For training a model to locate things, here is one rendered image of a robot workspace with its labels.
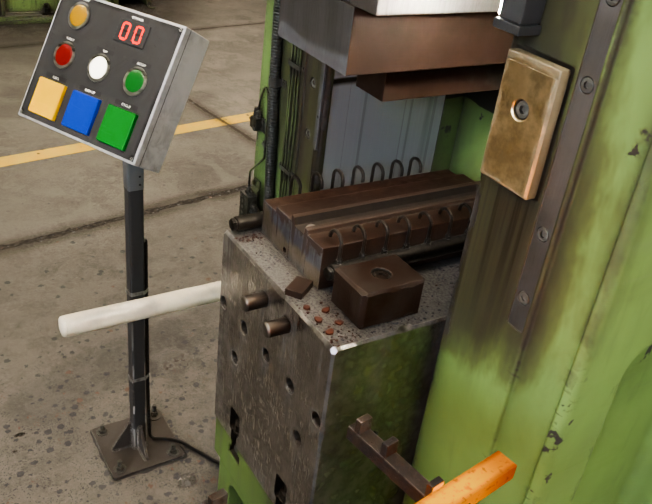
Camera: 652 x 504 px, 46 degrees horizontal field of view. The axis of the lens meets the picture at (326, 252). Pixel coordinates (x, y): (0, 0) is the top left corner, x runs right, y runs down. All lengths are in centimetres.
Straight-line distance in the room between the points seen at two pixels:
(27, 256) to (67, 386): 77
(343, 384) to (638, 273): 45
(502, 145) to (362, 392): 44
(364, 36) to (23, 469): 155
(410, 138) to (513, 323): 59
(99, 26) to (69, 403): 118
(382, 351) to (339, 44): 46
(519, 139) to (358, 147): 55
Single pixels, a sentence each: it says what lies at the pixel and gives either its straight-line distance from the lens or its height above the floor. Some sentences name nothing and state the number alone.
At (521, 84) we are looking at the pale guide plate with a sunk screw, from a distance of 99.
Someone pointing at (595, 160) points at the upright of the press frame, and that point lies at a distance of 96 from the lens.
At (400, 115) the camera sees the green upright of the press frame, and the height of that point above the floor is 108.
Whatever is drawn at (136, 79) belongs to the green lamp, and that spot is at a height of 109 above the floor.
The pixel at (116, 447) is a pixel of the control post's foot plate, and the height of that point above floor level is 2.
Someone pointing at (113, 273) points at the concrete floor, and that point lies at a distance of 294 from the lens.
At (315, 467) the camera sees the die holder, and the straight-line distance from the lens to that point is 127.
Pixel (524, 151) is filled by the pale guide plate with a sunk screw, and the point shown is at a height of 124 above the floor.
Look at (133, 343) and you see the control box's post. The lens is 198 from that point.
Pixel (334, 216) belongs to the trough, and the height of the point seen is 99.
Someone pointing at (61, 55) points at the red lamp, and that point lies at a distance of 169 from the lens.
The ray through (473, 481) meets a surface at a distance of 91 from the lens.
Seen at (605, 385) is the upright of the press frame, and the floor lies 96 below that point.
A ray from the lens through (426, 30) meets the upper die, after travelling 114.
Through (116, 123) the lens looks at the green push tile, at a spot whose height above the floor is 102.
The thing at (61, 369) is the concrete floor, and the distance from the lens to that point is 251.
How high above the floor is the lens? 159
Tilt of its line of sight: 31 degrees down
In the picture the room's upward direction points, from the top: 8 degrees clockwise
